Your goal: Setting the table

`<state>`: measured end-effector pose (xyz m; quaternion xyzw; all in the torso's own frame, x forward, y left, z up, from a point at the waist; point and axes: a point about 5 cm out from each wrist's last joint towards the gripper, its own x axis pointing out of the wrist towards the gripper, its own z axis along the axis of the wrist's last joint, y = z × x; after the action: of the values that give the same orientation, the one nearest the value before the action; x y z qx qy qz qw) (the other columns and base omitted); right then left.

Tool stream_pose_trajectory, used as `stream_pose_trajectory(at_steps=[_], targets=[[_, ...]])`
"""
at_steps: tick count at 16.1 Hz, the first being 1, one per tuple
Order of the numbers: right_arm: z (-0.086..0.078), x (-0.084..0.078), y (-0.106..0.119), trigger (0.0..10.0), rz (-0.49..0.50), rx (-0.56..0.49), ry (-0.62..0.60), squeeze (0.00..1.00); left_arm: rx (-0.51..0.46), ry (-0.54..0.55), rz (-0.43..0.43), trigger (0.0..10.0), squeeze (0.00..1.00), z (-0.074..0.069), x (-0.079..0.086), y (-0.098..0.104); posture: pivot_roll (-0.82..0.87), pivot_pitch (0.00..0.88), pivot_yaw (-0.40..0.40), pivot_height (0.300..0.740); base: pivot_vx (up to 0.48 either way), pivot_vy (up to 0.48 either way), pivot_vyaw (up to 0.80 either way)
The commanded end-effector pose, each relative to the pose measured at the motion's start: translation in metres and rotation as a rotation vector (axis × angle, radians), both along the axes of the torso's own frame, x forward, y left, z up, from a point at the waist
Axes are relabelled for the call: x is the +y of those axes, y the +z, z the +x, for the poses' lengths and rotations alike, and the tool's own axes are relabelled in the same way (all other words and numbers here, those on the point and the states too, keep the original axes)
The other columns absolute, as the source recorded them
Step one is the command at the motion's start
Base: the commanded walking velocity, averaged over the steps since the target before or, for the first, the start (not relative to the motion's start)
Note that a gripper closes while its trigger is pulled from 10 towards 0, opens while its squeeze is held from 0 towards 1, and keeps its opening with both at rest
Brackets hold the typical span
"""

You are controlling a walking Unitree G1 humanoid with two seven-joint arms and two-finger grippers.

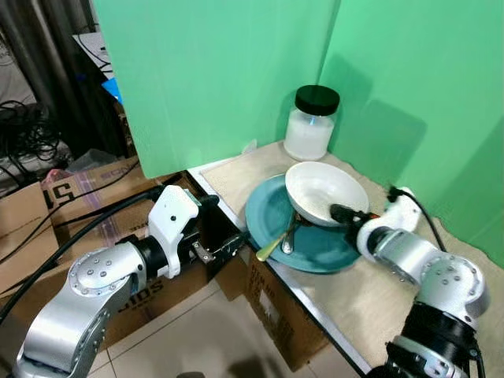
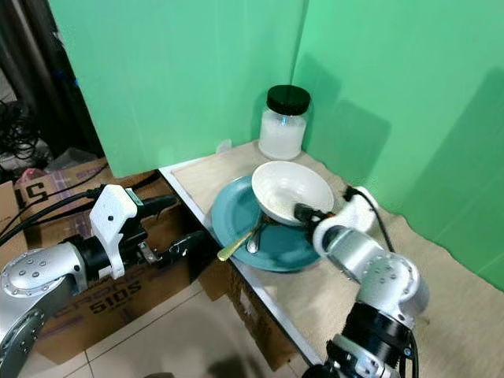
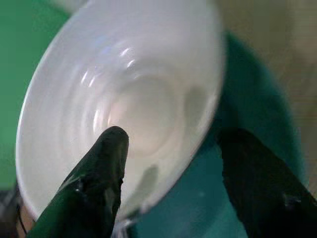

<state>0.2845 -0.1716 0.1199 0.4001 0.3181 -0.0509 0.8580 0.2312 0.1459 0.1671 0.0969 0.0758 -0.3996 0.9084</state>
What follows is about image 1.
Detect white paper sheet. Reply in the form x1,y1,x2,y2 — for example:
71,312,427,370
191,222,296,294
72,30,119,80

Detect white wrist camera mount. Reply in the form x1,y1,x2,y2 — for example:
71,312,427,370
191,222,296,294
147,185,202,258
380,187,422,235

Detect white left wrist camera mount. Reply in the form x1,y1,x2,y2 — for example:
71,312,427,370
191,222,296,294
147,185,202,258

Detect silver metal spoon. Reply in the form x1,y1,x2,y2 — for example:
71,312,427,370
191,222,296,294
280,211,302,255

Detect white ceramic bowl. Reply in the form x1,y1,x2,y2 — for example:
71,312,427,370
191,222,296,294
285,161,369,228

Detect gold handled utensil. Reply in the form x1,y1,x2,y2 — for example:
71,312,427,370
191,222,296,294
256,224,296,262

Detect large printed cardboard box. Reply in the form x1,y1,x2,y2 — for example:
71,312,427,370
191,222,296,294
43,157,241,347

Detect dark curtain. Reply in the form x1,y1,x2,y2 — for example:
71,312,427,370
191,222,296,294
0,0,131,158

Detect tangled black cable bundle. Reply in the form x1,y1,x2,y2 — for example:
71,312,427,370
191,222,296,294
0,101,72,186

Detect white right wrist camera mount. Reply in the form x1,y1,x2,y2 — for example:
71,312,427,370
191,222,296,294
380,187,422,235

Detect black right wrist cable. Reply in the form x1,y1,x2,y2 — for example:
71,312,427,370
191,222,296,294
387,186,447,254

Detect small printed cardboard box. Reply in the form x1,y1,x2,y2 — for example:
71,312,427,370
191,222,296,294
240,250,332,372

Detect beige burlap table cloth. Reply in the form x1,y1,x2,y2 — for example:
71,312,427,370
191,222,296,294
201,140,504,378

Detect green backdrop board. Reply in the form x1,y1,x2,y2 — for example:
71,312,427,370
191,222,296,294
319,0,504,269
93,0,343,178

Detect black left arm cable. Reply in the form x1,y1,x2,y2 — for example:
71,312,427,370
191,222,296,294
0,183,186,324

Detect teal round plate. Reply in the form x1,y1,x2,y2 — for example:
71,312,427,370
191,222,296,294
246,175,365,274

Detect blue plastic piece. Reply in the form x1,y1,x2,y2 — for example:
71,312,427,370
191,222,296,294
101,75,124,105

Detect glass jar with black lid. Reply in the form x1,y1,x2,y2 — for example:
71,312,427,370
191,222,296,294
283,84,341,162

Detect plain brown cardboard box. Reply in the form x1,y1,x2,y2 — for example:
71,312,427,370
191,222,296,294
0,183,64,296

